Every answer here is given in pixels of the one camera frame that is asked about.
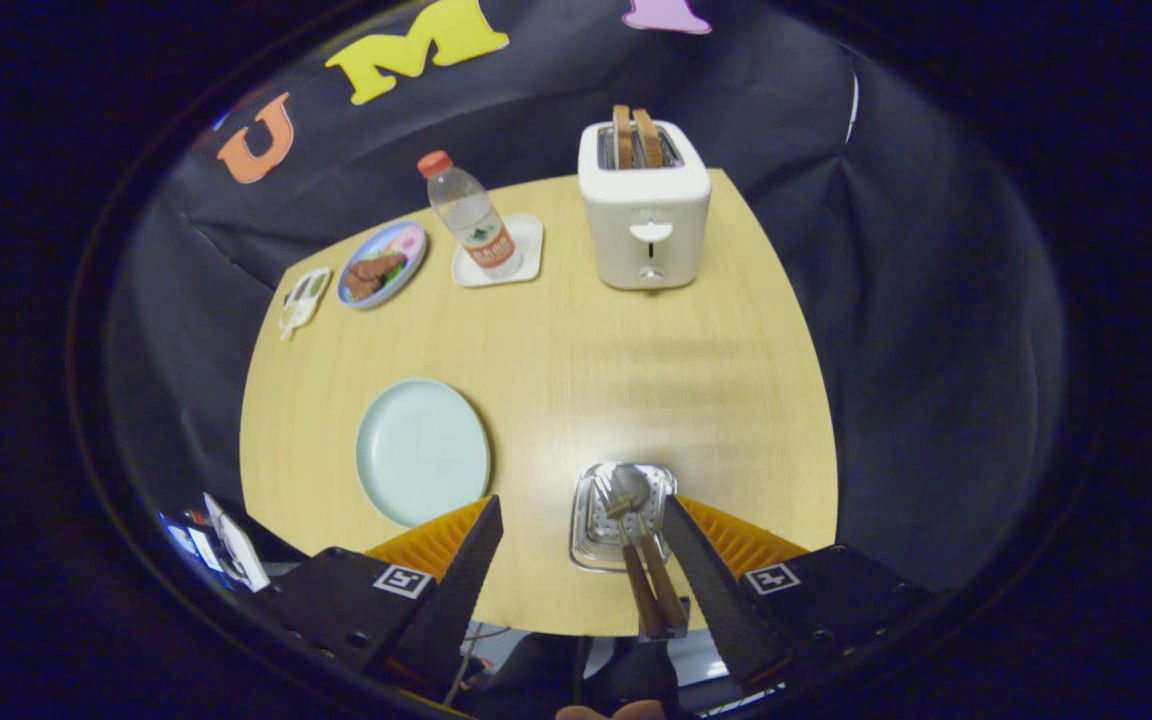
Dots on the white toaster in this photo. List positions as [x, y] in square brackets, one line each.
[644, 210]

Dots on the blue lit device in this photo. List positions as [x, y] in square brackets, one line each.
[191, 545]

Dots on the blue plate with food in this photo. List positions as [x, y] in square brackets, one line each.
[381, 265]

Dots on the white square coaster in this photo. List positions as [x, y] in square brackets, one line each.
[526, 245]

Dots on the brown bread slice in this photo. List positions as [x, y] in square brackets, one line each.
[622, 135]
[648, 137]

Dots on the white divided sauce dish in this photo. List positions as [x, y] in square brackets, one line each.
[305, 300]

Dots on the pale green plate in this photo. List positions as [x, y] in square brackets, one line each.
[421, 450]

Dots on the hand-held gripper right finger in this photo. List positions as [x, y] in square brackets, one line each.
[711, 590]

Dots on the clear red-capped water bottle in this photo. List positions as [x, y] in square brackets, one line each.
[471, 220]

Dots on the black backdrop cloth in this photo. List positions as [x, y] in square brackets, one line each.
[936, 350]

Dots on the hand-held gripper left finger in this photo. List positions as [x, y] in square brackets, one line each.
[461, 590]

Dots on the metal perforated basket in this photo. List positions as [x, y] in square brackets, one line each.
[591, 545]

